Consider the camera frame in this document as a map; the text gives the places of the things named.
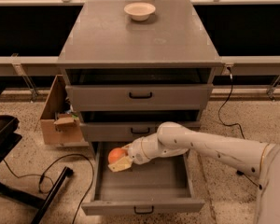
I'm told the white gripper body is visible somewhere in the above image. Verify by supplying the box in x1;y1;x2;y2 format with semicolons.
127;138;147;164

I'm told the orange fruit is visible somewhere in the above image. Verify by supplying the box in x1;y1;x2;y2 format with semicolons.
108;147;127;164

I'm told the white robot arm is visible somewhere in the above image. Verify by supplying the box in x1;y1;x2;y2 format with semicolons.
108;122;280;224

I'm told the grey middle drawer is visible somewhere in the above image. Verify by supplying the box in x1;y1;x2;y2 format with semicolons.
81;110;201;142

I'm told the grey drawer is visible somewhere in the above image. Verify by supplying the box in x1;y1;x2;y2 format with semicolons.
81;110;201;142
66;68;212;111
82;143;204;216

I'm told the grey bottom drawer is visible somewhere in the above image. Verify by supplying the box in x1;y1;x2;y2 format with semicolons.
82;143;204;216

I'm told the grey top drawer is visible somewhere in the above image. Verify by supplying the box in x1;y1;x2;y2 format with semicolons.
66;68;212;111

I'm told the grey drawer cabinet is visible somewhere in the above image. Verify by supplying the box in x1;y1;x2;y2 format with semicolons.
56;0;224;161

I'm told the brown cardboard box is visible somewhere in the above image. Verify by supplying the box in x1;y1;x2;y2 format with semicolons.
40;75;85;146

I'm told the black power adapter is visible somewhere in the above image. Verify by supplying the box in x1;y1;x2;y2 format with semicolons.
236;171;244;175

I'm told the white bowl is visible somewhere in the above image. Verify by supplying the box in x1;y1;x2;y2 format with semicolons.
124;2;156;21

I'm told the black floor cable left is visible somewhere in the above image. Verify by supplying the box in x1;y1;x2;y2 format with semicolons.
2;153;95;224

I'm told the black adapter cable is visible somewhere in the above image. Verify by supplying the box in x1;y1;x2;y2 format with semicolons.
217;66;259;189

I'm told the black stand frame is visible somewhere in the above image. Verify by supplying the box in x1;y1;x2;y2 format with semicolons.
0;90;70;224

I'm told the grey railing frame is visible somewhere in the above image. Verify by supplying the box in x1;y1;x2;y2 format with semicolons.
0;0;280;103

